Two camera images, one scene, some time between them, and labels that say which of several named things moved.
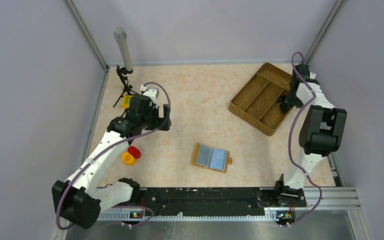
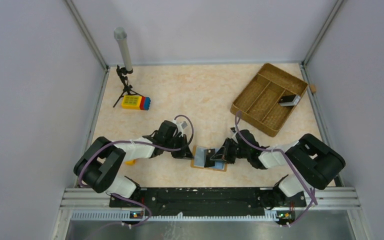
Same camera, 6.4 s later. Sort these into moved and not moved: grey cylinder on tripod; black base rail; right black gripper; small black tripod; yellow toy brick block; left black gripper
Moved: left black gripper; right black gripper
Not moved: grey cylinder on tripod; yellow toy brick block; small black tripod; black base rail
